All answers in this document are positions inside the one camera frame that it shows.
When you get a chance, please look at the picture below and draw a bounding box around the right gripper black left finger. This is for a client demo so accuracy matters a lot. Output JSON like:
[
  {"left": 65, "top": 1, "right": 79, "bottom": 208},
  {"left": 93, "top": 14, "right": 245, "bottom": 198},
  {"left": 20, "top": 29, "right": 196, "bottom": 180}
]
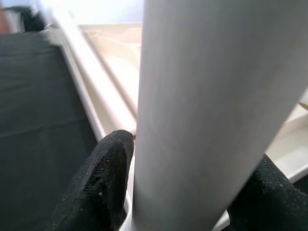
[{"left": 45, "top": 129, "right": 135, "bottom": 231}]

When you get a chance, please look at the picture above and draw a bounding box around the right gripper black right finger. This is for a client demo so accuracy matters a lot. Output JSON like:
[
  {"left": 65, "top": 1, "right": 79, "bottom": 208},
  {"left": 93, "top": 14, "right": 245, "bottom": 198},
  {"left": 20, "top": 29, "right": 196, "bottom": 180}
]
[{"left": 227, "top": 154, "right": 308, "bottom": 231}]

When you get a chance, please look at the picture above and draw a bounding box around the white plastic table top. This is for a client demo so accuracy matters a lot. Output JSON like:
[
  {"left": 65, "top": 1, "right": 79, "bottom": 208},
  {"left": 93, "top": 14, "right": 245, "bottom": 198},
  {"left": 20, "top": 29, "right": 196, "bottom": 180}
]
[{"left": 43, "top": 21, "right": 308, "bottom": 231}]

